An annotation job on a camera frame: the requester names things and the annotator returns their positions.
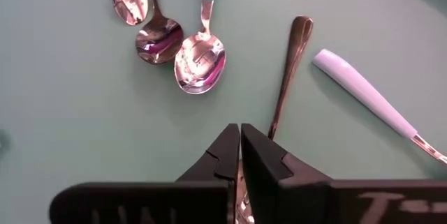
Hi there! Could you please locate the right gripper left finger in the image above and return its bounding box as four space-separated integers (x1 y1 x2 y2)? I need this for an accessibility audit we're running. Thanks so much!
48 123 241 224

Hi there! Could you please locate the black handled spoon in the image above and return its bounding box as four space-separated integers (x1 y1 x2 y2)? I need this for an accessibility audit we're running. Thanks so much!
135 0 185 66

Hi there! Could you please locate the all-metal spoon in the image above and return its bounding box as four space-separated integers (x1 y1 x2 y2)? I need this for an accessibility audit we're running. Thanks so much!
234 15 314 224

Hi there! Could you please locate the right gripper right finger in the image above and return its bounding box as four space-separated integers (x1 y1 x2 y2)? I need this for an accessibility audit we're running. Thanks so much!
241 123 447 224

